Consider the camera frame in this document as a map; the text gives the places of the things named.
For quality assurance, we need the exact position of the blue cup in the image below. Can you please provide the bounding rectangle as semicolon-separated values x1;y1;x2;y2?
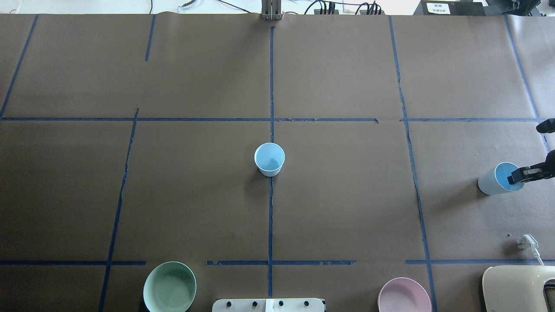
478;162;525;195
254;143;286;177

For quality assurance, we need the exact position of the white power plug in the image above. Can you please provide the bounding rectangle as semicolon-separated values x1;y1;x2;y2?
516;234;545;265

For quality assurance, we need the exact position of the cream toaster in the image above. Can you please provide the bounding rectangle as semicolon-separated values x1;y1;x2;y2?
482;265;555;312

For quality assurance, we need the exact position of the pink bowl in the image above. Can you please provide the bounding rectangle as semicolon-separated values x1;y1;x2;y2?
377;278;433;312

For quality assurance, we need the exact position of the black labelled box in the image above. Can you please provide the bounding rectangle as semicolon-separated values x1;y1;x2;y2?
413;0;486;16

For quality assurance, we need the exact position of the black power strip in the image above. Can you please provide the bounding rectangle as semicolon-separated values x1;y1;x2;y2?
355;1;383;15
311;0;339;15

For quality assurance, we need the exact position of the green bowl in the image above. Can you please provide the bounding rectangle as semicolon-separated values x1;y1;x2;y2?
143;261;197;312

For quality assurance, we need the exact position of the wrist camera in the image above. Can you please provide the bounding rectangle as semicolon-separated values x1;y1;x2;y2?
535;118;555;134

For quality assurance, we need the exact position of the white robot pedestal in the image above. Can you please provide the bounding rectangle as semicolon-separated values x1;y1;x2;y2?
212;298;326;312

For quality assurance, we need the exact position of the aluminium frame post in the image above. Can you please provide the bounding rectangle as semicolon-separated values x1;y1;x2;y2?
260;0;283;20

